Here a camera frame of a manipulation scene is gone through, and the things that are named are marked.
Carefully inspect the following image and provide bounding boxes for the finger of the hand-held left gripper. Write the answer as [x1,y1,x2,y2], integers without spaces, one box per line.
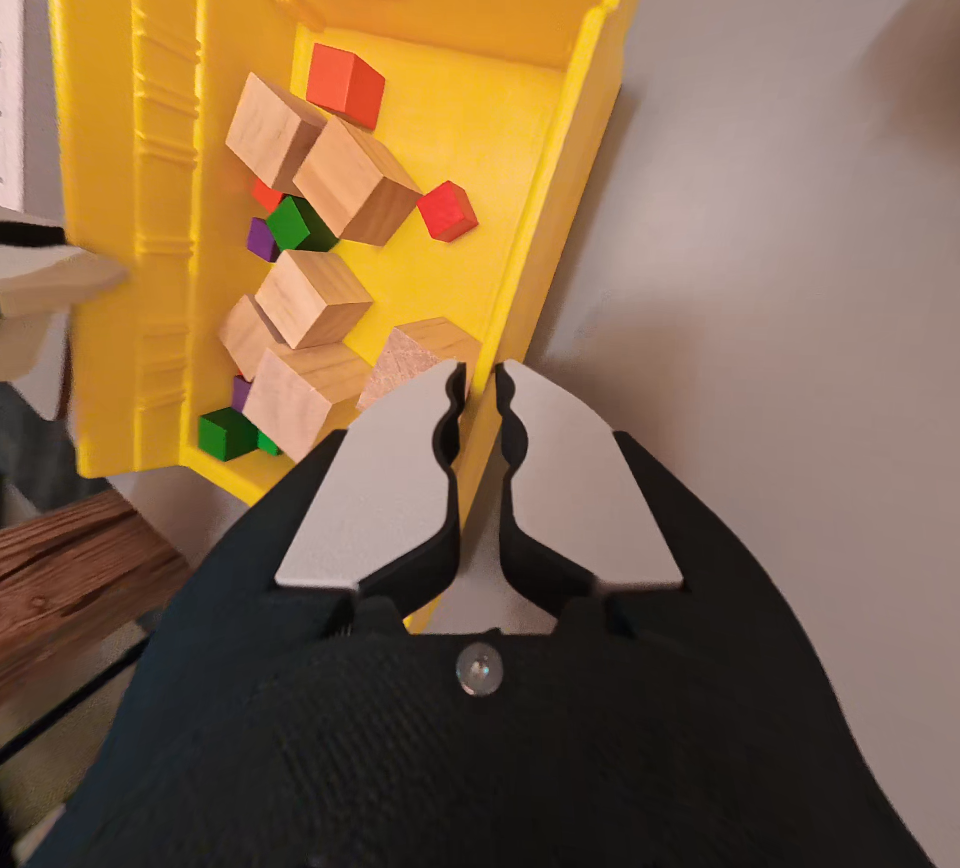
[0,206,69,248]
[0,245,130,383]

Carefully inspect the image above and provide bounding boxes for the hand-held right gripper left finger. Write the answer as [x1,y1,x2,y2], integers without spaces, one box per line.
[273,358,468,619]

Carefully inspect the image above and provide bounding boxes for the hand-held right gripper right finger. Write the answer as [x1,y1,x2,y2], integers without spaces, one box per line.
[493,358,686,616]

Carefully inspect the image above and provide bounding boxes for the pile of coloured wooden cubes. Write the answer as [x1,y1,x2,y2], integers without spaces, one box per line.
[196,43,483,465]

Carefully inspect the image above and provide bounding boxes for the yellow plastic box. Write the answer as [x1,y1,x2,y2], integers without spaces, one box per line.
[41,0,655,635]

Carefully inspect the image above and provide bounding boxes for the white printed box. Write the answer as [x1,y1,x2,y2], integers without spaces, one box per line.
[0,0,28,211]

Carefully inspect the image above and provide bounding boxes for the brown wooden plank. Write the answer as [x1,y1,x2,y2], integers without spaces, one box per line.
[0,489,193,691]

